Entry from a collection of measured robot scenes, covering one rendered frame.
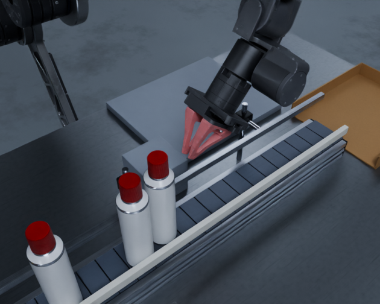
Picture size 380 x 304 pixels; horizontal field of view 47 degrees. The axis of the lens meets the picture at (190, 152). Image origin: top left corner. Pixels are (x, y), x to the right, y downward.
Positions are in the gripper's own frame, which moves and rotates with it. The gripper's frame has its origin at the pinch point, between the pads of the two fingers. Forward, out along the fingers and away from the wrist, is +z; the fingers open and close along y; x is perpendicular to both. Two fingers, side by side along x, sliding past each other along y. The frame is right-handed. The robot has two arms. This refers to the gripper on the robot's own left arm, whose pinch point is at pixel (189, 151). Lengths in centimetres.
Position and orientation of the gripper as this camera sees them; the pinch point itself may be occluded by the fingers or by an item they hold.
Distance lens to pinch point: 72.3
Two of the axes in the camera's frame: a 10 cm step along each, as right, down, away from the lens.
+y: 6.4, 5.4, -5.4
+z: -5.1, 8.3, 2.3
